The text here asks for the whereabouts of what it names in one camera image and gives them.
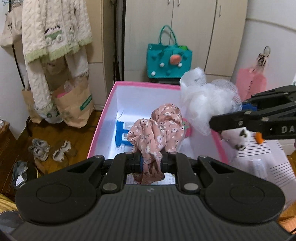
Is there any white panda plush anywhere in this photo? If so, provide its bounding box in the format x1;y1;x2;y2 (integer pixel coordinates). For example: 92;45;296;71
220;128;252;150

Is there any white mesh bath pouf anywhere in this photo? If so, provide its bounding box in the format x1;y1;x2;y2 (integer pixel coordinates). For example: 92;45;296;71
180;67;242;136

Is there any pink floral scrunchie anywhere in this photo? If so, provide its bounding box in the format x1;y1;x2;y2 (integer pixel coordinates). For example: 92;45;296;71
127;103;185;177

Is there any blue wet wipes pack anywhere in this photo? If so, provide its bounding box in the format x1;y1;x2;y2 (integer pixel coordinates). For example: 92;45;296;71
115;120;133;147

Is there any pink cardboard box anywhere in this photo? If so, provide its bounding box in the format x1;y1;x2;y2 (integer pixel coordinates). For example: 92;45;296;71
87;81;230;186

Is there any pink strawberry plush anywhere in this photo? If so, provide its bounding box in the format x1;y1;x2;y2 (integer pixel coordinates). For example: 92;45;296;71
183;118;192;138

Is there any printed paper sheet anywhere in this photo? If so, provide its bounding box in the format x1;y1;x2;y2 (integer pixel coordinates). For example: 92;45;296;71
126;173;176;185

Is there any pink paper bag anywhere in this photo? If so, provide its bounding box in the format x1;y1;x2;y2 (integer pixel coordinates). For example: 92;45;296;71
236;54;267;101

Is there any orange ball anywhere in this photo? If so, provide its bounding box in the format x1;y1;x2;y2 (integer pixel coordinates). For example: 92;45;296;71
254;132;264;145

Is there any striped tablecloth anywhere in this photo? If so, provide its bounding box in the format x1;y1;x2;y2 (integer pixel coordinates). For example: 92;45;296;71
229;138;295;209

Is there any black suitcase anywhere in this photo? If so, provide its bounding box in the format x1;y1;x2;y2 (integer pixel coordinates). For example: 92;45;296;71
149;78;180;85

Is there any brown slipper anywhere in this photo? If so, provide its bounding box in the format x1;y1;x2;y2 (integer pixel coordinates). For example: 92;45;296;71
52;141;77;162

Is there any brown paper bag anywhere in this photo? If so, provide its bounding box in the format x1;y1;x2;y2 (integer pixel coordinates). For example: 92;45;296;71
22;77;94;128

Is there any white wardrobe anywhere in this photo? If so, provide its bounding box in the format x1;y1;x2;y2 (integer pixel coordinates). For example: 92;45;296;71
123;1;248;81

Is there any teal felt handbag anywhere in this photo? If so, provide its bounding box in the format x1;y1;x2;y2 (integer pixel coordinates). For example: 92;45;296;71
146;25;193;79

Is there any grey shoe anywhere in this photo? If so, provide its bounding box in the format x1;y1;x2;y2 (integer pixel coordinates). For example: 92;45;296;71
28;138;50;161

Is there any cream knitted cardigan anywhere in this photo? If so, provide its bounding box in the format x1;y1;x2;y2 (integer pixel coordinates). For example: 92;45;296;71
22;1;92;118

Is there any beige tote bag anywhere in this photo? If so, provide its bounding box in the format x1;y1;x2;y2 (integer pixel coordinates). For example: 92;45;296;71
1;6;23;48

